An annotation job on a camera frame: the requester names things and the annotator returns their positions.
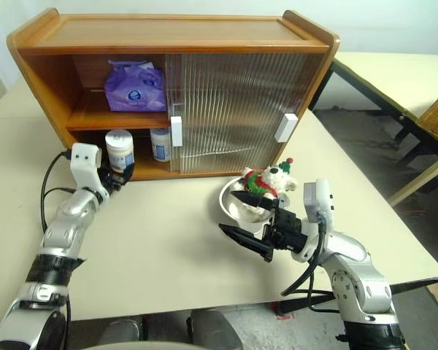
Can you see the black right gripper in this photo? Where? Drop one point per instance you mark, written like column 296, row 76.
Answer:
column 286, row 231

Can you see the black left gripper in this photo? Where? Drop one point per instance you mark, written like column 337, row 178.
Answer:
column 113, row 179

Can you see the white bowl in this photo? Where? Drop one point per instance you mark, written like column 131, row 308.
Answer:
column 241, row 215

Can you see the white jar with printed lid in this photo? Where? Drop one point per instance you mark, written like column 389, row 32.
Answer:
column 160, row 146
column 118, row 149

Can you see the white plush bear toy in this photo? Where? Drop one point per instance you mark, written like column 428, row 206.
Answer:
column 273, row 178

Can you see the purple tissue pack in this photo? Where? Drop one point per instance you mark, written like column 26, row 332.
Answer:
column 131, row 95

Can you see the ribbed glass sliding door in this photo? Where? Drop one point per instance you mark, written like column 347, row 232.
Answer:
column 306, row 80
column 171, row 91

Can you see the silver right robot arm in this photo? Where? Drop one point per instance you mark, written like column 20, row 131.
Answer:
column 357, row 280

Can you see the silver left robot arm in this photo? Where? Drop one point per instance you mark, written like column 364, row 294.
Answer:
column 65, row 226

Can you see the wooden cabinet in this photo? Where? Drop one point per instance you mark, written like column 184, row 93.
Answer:
column 168, row 33

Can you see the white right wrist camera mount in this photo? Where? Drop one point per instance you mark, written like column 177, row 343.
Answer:
column 317, row 197

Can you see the neighbouring table black frame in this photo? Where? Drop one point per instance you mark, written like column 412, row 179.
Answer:
column 387, row 73

